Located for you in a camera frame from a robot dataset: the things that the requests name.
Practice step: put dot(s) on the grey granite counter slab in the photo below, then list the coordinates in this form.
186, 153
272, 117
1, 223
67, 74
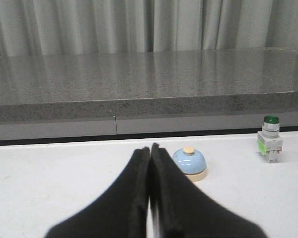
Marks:
65, 98

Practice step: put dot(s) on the green pushbutton switch white body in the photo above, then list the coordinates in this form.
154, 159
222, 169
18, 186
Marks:
268, 139

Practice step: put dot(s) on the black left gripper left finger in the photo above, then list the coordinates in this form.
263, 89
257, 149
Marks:
120, 212

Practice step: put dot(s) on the blue call bell cream base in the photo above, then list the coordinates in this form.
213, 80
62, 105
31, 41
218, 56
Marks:
191, 162

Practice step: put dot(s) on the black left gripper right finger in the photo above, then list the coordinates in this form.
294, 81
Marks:
180, 210

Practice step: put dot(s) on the grey pleated curtain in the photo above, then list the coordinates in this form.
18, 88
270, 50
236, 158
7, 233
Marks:
54, 27

